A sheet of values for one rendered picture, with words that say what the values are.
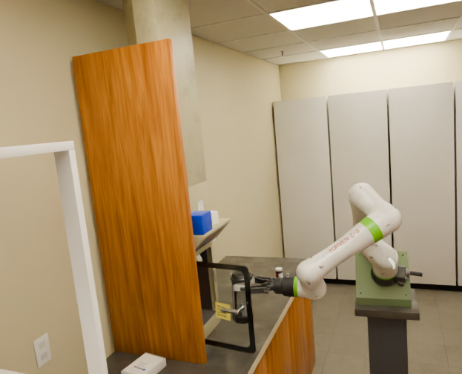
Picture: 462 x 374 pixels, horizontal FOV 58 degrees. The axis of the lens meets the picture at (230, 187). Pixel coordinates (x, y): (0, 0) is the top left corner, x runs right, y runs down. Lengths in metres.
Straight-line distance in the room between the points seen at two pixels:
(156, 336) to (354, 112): 3.38
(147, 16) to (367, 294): 1.78
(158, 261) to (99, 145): 0.58
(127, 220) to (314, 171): 3.21
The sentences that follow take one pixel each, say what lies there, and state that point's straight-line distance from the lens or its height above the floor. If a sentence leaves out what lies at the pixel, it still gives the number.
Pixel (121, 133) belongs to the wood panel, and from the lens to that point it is 1.87.
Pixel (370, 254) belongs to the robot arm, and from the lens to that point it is 2.29.
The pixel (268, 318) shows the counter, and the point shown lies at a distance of 2.33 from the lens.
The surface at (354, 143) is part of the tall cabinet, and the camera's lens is 4.72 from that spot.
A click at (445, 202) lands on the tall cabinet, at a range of 4.82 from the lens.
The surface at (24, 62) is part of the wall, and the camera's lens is 1.88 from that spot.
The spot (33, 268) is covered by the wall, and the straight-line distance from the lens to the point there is 1.84.
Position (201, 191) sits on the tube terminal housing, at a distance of 2.07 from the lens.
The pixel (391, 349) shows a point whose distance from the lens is 2.58.
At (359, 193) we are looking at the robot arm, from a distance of 1.98.
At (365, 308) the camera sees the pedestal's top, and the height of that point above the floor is 0.94.
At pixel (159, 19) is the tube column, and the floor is 2.45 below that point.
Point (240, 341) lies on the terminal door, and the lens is 1.94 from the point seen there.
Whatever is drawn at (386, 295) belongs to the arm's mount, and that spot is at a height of 0.99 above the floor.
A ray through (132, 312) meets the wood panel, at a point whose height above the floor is 1.15.
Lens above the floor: 1.98
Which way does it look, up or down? 9 degrees down
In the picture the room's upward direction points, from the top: 5 degrees counter-clockwise
